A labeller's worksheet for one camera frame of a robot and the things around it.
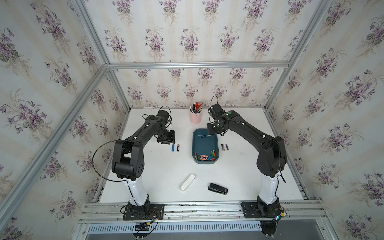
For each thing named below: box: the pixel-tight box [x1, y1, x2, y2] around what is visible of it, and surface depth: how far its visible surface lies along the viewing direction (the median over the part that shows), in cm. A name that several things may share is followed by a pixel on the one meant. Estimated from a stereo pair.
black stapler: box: [208, 183, 228, 196], surface depth 80 cm
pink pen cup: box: [189, 109, 203, 124], surface depth 107 cm
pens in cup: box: [189, 101, 203, 114], surface depth 108 cm
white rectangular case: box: [180, 174, 196, 191], surface depth 82 cm
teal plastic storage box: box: [192, 128, 220, 165], surface depth 97 cm
